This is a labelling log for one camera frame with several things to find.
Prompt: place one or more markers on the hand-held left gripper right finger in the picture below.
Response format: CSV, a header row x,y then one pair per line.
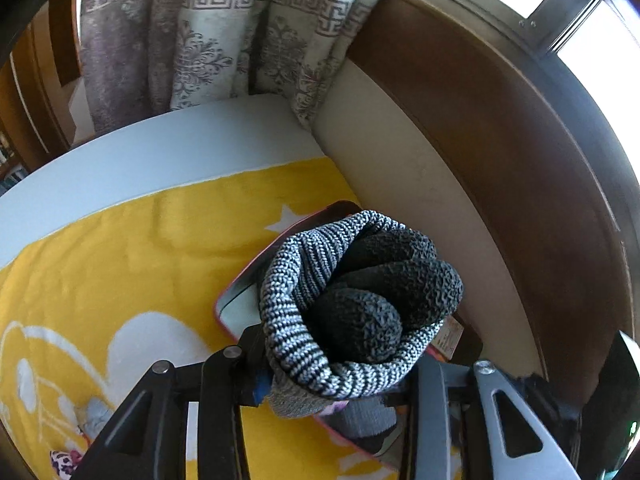
x,y
430,410

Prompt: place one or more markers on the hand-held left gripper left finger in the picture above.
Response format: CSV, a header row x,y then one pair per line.
x,y
260,392

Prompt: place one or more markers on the orange storage box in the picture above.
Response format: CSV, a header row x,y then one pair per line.
x,y
240,305

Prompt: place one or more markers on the grey knit glove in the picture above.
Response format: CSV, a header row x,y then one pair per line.
x,y
310,310

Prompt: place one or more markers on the small grey cloth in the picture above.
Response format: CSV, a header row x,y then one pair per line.
x,y
95,412

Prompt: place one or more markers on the yellow patterned blanket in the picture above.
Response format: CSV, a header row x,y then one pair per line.
x,y
125,260

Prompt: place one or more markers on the pink leopard fuzzy sock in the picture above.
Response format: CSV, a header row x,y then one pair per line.
x,y
62,462

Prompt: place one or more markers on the wooden headboard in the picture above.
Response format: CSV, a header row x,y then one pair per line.
x,y
500,160

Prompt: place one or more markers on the patterned curtain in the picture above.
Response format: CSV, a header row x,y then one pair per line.
x,y
200,35

